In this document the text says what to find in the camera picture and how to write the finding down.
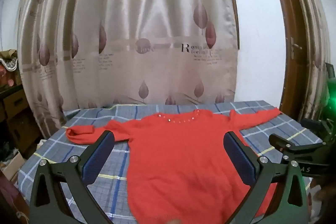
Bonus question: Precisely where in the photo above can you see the brown wooden cabinet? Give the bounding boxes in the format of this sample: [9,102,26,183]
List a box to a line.
[0,82,41,160]

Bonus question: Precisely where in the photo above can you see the cardboard box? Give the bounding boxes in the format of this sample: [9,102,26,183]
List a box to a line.
[0,150,27,184]

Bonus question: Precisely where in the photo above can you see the grey plaid bed sheet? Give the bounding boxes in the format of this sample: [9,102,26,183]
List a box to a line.
[17,101,323,224]

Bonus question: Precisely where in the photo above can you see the beige leaf print curtain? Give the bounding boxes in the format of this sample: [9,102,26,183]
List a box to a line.
[17,0,240,139]

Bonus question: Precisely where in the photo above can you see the metal door handle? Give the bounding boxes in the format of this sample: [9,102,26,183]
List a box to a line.
[291,37,302,58]

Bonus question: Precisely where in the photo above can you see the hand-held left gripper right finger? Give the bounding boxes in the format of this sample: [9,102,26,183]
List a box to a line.
[223,131,309,224]

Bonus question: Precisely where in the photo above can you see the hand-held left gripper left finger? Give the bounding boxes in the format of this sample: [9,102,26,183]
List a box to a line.
[30,131,116,224]

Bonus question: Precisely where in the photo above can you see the red knit sweater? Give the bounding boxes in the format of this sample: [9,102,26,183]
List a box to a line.
[66,108,284,224]

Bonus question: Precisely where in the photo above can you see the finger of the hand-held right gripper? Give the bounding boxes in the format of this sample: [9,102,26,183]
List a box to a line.
[268,133,326,159]
[300,118,332,136]

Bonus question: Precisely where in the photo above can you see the patterned cloth pile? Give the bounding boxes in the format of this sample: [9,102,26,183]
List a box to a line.
[0,49,24,92]

